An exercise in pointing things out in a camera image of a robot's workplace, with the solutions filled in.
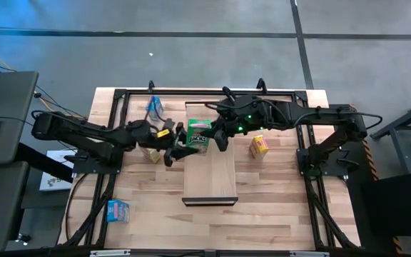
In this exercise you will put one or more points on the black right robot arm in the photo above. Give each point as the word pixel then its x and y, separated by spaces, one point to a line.
pixel 316 114

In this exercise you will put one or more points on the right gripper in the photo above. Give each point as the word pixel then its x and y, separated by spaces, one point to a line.
pixel 239 119

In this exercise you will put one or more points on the white printed box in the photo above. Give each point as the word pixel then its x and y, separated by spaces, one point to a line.
pixel 54 182

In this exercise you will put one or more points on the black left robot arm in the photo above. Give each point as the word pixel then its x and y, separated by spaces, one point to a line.
pixel 84 130

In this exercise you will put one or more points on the green cereal box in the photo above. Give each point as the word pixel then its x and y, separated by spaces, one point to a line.
pixel 196 141

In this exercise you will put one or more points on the blue cereal box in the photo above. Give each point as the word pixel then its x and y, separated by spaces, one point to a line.
pixel 153 109
pixel 117 211

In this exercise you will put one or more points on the desk caster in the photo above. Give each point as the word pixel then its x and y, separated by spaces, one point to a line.
pixel 23 238

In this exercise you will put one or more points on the silver metal bracket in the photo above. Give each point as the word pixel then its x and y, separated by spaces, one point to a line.
pixel 109 253
pixel 309 254

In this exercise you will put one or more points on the black cabinet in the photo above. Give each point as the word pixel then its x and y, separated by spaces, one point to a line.
pixel 398 203

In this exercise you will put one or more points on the black mat hazard stripes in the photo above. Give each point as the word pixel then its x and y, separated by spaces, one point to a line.
pixel 341 118

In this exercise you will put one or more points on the black clamp knob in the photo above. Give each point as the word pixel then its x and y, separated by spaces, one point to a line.
pixel 261 85
pixel 151 85

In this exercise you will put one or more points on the yellow cereal box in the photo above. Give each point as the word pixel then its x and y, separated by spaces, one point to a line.
pixel 153 156
pixel 259 146

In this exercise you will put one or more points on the black aluminium table frame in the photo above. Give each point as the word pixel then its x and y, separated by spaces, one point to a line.
pixel 137 93

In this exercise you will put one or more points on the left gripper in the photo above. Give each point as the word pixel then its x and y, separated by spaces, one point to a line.
pixel 164 141

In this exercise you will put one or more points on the grey desk top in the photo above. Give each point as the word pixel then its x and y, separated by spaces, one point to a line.
pixel 13 207
pixel 9 107

